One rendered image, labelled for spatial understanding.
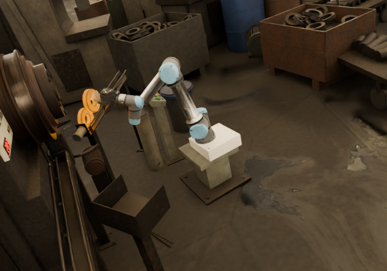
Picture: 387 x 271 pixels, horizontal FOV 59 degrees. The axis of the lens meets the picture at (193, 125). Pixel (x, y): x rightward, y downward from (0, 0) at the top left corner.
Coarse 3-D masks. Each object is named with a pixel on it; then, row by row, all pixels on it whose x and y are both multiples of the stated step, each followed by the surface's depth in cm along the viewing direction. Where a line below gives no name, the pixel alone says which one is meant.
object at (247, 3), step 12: (228, 0) 455; (240, 0) 448; (252, 0) 450; (228, 12) 464; (240, 12) 456; (252, 12) 457; (264, 12) 477; (228, 24) 477; (240, 24) 465; (252, 24) 464; (228, 36) 490; (240, 36) 474; (240, 48) 484
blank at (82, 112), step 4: (84, 108) 229; (80, 112) 226; (84, 112) 228; (88, 112) 233; (80, 116) 225; (84, 116) 228; (88, 116) 235; (92, 116) 237; (80, 120) 225; (84, 120) 228; (88, 120) 236; (88, 124) 232
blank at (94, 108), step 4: (84, 92) 218; (88, 92) 218; (92, 92) 223; (84, 96) 216; (88, 96) 218; (84, 100) 216; (88, 100) 217; (84, 104) 217; (88, 104) 217; (92, 104) 226; (96, 104) 226; (88, 108) 218; (92, 108) 221; (96, 108) 225; (92, 112) 223
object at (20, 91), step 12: (12, 60) 152; (12, 72) 148; (12, 84) 146; (24, 84) 146; (24, 96) 147; (24, 108) 148; (36, 108) 149; (36, 120) 152; (36, 132) 156; (48, 132) 158
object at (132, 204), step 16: (112, 192) 163; (128, 192) 171; (160, 192) 151; (96, 208) 153; (112, 208) 163; (128, 208) 161; (144, 208) 143; (160, 208) 152; (112, 224) 153; (128, 224) 145; (144, 224) 144; (144, 240) 165; (144, 256) 172
